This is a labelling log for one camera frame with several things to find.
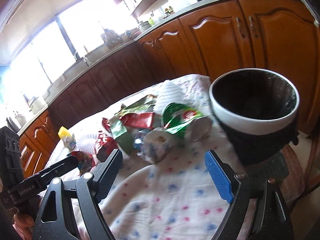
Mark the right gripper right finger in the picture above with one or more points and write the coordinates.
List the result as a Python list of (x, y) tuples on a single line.
[(256, 207)]

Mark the paper wrapper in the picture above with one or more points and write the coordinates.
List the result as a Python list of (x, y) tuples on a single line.
[(153, 145)]

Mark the colourful snack box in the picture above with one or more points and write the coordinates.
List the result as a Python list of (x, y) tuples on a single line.
[(86, 161)]

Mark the white rimmed trash bin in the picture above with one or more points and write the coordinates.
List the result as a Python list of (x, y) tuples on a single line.
[(258, 110)]

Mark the wooden kitchen cabinets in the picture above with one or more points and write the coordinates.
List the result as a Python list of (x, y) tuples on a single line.
[(279, 35)]

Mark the left hand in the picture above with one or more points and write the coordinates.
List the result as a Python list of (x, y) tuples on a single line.
[(22, 224)]

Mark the wooden chair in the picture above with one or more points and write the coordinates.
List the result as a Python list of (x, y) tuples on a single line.
[(302, 161)]

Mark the yellow foam fruit net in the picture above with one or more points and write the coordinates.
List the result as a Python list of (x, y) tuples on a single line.
[(63, 133)]

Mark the large white foam net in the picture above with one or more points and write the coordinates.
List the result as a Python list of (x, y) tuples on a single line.
[(87, 143)]

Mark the red snack bag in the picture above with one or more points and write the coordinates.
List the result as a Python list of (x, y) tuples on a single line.
[(104, 146)]

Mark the white floral tablecloth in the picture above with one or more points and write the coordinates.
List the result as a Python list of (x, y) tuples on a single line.
[(175, 198)]

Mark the green drink carton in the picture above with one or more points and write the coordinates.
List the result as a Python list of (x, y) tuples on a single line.
[(122, 136)]

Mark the small red wrapper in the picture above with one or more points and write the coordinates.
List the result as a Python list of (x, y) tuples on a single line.
[(106, 125)]

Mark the metal tin can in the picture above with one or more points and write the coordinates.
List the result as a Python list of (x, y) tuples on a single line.
[(198, 129)]

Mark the red flat packet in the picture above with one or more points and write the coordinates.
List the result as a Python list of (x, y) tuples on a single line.
[(138, 120)]

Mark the green foil wrapper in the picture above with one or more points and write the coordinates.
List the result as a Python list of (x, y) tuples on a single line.
[(177, 117)]

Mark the small white foam net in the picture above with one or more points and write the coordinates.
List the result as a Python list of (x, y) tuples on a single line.
[(170, 92)]

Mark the white lidded pot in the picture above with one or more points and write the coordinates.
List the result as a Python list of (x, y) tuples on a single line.
[(144, 25)]

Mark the white countertop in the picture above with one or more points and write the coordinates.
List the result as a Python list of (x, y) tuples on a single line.
[(79, 68)]

